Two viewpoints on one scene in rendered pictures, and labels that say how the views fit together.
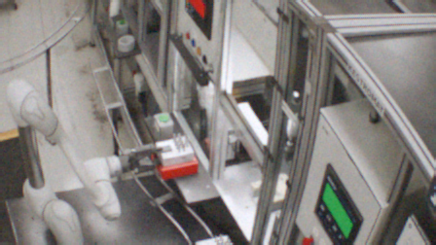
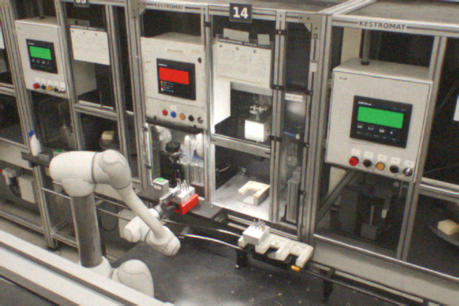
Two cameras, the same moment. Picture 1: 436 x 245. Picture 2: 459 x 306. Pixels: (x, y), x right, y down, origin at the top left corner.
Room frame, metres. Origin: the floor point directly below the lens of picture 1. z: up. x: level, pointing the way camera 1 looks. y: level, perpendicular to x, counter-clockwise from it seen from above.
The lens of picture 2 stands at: (-0.05, 1.31, 2.36)
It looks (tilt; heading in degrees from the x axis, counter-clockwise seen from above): 25 degrees down; 326
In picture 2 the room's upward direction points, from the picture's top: straight up
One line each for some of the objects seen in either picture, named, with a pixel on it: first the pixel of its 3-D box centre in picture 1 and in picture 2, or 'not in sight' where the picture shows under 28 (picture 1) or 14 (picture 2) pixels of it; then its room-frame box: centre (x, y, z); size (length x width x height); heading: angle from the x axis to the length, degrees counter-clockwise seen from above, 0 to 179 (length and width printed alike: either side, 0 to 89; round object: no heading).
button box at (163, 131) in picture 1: (165, 129); (162, 188); (2.26, 0.21, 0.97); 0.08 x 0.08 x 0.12; 25
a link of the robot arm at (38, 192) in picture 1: (28, 153); (83, 230); (1.83, 0.81, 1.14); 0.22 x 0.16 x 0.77; 53
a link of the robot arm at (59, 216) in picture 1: (63, 222); (133, 283); (1.71, 0.65, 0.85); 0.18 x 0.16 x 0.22; 53
